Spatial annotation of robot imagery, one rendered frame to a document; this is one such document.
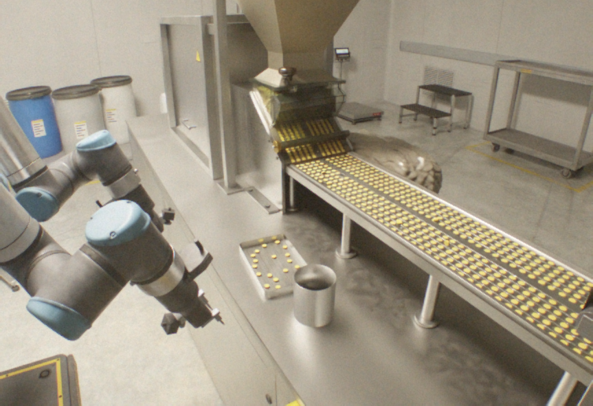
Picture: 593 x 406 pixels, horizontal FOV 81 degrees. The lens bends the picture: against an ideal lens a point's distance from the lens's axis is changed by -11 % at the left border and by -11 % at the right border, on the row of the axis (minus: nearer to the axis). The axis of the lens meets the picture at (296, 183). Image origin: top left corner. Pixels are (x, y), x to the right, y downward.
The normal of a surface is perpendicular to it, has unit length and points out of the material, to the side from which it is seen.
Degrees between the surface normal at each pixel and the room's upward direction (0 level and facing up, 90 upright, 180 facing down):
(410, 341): 0
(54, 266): 2
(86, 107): 85
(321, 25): 118
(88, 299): 71
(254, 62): 90
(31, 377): 0
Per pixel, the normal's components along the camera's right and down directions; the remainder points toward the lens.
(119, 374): 0.00, -0.91
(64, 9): 0.50, 0.36
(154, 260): 0.79, 0.28
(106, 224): -0.19, -0.74
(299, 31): 0.44, 0.75
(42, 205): 0.15, 0.48
